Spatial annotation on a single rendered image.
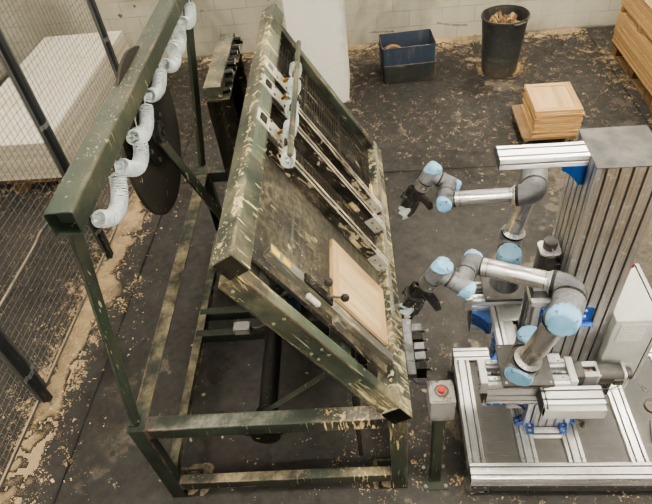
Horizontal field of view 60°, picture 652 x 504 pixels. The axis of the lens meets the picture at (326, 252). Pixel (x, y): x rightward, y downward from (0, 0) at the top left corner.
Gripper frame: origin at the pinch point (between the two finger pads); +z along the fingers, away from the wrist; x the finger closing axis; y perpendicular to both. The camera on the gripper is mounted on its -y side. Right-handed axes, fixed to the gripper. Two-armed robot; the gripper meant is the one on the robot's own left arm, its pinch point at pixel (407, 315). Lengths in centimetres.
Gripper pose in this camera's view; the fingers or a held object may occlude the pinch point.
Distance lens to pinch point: 247.3
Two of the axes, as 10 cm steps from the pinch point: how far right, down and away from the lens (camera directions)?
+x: -0.6, 7.0, -7.1
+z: -3.8, 6.4, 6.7
